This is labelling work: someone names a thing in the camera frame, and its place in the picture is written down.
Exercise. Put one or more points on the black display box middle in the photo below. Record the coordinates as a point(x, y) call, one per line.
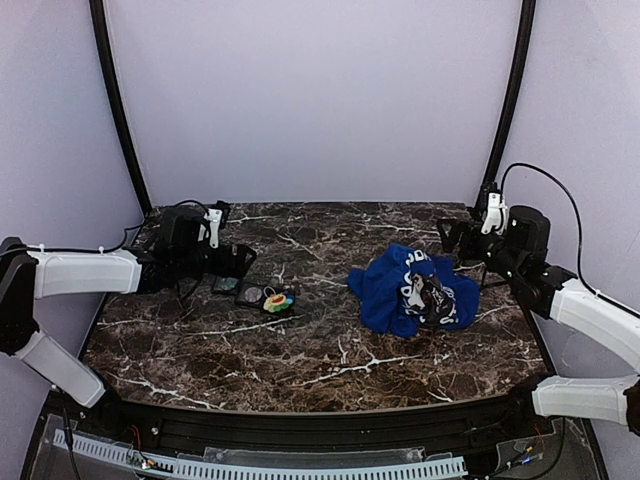
point(239, 300)

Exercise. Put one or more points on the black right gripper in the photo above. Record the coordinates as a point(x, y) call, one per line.
point(470, 243)

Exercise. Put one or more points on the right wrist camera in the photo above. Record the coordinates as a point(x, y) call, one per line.
point(523, 228)

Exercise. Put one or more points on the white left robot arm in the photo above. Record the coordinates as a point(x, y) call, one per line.
point(49, 297)

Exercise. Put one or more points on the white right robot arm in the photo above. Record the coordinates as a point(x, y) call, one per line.
point(564, 305)

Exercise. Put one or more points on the blue printed t-shirt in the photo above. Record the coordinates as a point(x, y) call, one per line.
point(405, 290)

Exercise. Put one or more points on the white slotted cable duct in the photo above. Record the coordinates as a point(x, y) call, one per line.
point(215, 463)

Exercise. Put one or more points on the black front aluminium rail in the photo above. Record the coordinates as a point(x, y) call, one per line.
point(457, 426)

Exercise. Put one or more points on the black frame post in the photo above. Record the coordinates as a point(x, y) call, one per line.
point(516, 74)
point(117, 108)

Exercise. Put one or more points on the black display box far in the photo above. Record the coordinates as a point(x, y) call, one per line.
point(232, 293)

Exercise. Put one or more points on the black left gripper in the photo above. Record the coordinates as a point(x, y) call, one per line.
point(222, 258)

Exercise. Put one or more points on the right black frame post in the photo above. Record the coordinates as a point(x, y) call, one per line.
point(516, 74)

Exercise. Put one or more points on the left black frame post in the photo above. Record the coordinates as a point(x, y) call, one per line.
point(117, 108)

